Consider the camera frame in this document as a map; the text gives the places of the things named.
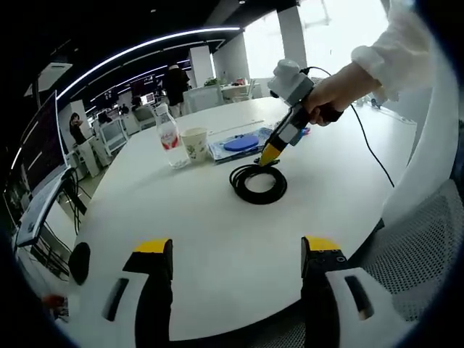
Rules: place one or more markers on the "group of white office chairs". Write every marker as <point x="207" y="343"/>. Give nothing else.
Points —
<point x="116" y="134"/>

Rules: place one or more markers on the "white paper cup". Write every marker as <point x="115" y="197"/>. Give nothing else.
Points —
<point x="194" y="145"/>

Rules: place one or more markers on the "person's right hand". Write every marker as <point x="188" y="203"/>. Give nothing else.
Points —
<point x="337" y="90"/>

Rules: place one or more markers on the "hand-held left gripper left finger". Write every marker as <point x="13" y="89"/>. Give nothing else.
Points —
<point x="156" y="290"/>

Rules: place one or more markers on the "white-framed computer monitor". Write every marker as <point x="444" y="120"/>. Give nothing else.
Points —
<point x="40" y="145"/>

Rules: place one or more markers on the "ceiling air vent panel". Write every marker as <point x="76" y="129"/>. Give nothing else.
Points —
<point x="54" y="69"/>

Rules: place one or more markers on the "grey desk partition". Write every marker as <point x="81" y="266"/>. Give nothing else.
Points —
<point x="203" y="99"/>

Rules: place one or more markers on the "black oval pad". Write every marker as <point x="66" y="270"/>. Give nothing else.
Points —
<point x="79" y="262"/>

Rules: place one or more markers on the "pile of small gadgets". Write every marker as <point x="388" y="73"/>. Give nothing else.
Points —
<point x="373" y="102"/>

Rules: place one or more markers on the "green potted plant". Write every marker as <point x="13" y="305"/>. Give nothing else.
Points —
<point x="213" y="82"/>

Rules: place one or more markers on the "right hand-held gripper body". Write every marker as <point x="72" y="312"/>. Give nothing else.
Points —
<point x="290" y="87"/>

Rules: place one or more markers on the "long ceiling light strip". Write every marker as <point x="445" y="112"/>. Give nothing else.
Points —
<point x="145" y="41"/>

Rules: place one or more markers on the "clear plastic water bottle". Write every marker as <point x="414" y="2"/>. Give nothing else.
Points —
<point x="170" y="141"/>

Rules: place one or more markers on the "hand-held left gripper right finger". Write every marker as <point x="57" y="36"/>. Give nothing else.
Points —
<point x="319" y="297"/>

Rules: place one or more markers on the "large bright window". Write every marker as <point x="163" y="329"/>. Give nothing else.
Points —
<point x="262" y="47"/>
<point x="340" y="32"/>

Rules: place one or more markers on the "white table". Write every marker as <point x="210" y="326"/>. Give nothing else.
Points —
<point x="217" y="232"/>

